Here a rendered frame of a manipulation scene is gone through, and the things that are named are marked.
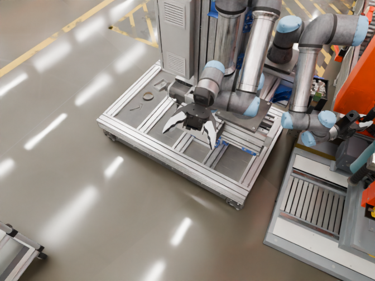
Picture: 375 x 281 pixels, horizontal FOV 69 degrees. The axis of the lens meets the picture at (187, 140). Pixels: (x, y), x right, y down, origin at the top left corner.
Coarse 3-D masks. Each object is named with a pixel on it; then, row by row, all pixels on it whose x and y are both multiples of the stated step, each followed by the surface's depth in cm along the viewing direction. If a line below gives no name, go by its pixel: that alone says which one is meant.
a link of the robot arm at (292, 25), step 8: (288, 16) 149; (280, 24) 147; (288, 24) 145; (296, 24) 144; (280, 32) 148; (288, 32) 146; (296, 32) 146; (280, 40) 151; (288, 40) 150; (296, 40) 149
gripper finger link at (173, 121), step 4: (180, 112) 82; (176, 116) 81; (180, 116) 82; (184, 116) 82; (172, 120) 80; (176, 120) 81; (180, 120) 81; (184, 120) 83; (168, 124) 79; (172, 124) 80; (176, 124) 84; (164, 128) 79; (168, 128) 79; (172, 128) 84; (164, 132) 79
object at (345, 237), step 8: (360, 184) 188; (368, 184) 188; (352, 192) 186; (352, 200) 183; (344, 208) 185; (352, 208) 180; (344, 216) 179; (352, 216) 177; (344, 224) 174; (352, 224) 174; (344, 232) 169; (344, 240) 166; (344, 248) 168; (352, 248) 163; (360, 256) 166; (368, 256) 162
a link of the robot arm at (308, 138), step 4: (304, 132) 130; (308, 132) 129; (304, 136) 130; (308, 136) 127; (312, 136) 127; (328, 136) 129; (304, 140) 131; (308, 140) 128; (312, 140) 127; (316, 140) 128; (320, 140) 128; (324, 140) 129; (328, 140) 131; (308, 144) 129; (312, 144) 128; (316, 144) 130
